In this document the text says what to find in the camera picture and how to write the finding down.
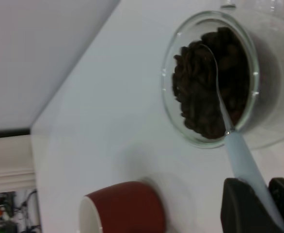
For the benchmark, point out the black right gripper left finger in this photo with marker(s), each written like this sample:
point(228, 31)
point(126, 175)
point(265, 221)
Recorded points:
point(241, 213)

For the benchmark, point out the red ceramic mug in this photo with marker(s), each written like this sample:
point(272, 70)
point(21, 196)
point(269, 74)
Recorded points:
point(132, 208)

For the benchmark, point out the dark coffee beans heap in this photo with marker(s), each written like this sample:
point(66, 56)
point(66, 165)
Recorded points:
point(195, 97)

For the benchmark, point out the clear double-wall glass cup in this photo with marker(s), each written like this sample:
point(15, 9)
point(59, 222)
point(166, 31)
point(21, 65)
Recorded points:
point(171, 109)

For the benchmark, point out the white wall moulding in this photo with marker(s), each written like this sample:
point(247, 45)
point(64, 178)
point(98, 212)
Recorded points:
point(8, 165)

